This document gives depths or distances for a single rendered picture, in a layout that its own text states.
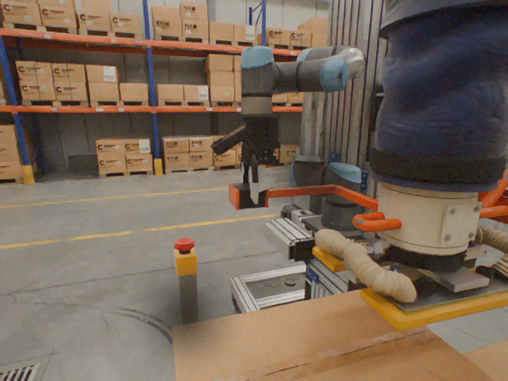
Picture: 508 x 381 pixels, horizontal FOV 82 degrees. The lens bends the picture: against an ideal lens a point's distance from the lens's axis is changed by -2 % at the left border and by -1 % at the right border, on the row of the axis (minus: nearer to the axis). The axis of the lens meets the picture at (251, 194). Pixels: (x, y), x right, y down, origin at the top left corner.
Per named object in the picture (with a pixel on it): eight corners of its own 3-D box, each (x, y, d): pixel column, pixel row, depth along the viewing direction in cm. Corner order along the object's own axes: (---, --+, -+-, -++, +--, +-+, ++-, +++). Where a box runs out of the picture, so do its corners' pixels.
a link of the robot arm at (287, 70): (307, 94, 80) (292, 91, 71) (270, 95, 86) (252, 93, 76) (308, 63, 78) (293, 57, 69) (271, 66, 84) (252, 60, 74)
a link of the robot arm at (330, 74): (373, 76, 107) (340, 102, 69) (342, 78, 112) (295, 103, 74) (375, 41, 102) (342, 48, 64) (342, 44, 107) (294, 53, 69)
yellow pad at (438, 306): (398, 333, 46) (402, 305, 45) (358, 297, 56) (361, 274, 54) (548, 298, 56) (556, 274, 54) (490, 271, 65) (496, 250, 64)
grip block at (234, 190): (236, 210, 72) (236, 190, 71) (228, 201, 80) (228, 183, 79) (268, 208, 75) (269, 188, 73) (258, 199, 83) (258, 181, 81)
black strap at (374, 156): (432, 187, 45) (437, 162, 44) (345, 164, 66) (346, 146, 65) (536, 179, 51) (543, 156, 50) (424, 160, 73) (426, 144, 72)
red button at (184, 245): (175, 258, 96) (174, 246, 94) (173, 249, 102) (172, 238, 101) (196, 255, 98) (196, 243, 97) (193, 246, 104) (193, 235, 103)
